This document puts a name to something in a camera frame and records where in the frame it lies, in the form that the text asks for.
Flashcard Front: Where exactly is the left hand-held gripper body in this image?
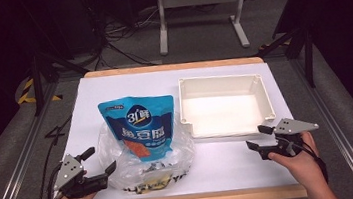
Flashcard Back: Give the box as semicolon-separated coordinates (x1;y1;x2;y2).
48;149;112;199

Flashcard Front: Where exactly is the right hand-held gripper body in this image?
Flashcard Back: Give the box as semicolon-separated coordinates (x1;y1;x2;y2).
255;113;324;162

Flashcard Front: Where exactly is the clear plastic bag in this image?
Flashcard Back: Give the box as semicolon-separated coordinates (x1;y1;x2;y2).
93;110;201;199

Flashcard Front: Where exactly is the white plastic bin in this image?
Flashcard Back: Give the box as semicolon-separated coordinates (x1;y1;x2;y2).
175;67;279;143

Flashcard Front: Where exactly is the blue snack bag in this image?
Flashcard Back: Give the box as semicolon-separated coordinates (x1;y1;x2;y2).
96;91;181;167

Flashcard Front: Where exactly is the person's right hand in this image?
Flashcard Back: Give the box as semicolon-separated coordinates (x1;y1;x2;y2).
265;129;326;193

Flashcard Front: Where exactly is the yellow black hazard tape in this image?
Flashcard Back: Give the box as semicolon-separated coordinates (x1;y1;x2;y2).
14;74;64;106

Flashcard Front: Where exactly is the black metal stand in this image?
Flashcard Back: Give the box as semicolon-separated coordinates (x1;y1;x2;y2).
26;46;94;118
254;25;319;95

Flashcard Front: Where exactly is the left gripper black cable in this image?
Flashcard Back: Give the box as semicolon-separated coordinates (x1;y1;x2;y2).
15;114;83;199

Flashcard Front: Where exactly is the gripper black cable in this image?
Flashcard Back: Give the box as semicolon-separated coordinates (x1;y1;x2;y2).
15;114;83;199
275;131;330;190

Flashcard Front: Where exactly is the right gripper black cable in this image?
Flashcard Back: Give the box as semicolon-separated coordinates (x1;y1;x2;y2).
275;131;330;190

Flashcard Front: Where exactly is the tangle of floor cables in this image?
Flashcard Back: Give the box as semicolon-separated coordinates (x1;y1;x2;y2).
81;0;168;73

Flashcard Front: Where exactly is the white table frame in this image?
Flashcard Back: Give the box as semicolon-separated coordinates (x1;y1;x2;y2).
153;0;256;58

